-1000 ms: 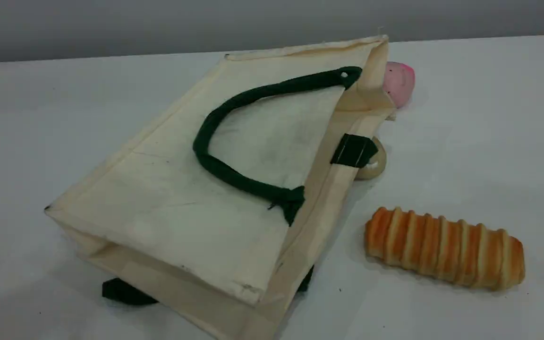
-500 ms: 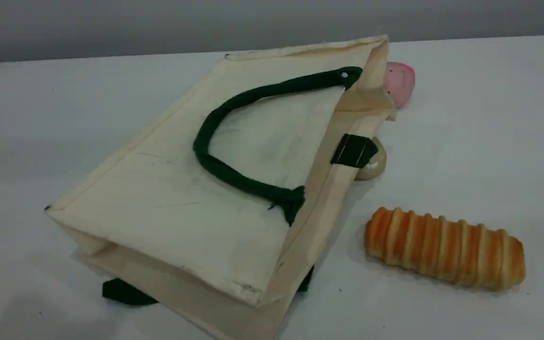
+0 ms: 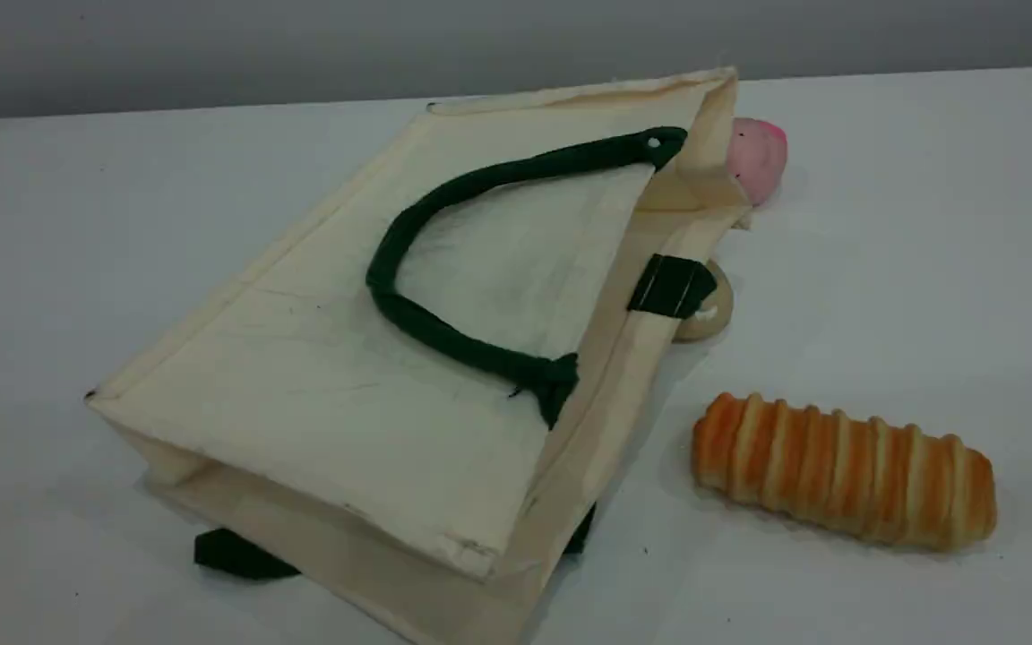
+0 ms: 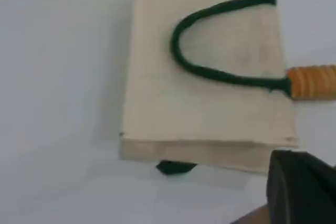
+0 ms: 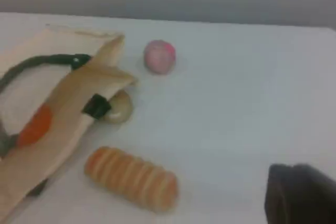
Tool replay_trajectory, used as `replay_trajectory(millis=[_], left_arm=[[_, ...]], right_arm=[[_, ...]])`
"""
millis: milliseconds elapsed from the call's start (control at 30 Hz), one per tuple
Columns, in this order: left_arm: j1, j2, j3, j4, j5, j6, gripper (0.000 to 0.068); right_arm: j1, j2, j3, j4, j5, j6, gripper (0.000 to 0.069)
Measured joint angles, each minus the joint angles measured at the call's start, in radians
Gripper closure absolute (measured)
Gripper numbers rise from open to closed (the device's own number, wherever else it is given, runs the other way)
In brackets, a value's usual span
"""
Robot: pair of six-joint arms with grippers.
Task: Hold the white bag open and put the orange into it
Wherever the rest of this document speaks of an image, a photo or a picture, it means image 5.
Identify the pink peach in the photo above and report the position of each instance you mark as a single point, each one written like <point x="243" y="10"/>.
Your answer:
<point x="158" y="57"/>

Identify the ridged orange bread loaf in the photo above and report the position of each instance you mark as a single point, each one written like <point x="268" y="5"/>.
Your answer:
<point x="131" y="179"/>

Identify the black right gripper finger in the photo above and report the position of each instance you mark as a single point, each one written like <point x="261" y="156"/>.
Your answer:
<point x="309" y="197"/>
<point x="274" y="192"/>

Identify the white onion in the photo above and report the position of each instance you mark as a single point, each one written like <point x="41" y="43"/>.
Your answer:
<point x="122" y="111"/>

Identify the orange fruit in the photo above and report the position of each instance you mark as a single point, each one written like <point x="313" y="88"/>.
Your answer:
<point x="35" y="127"/>

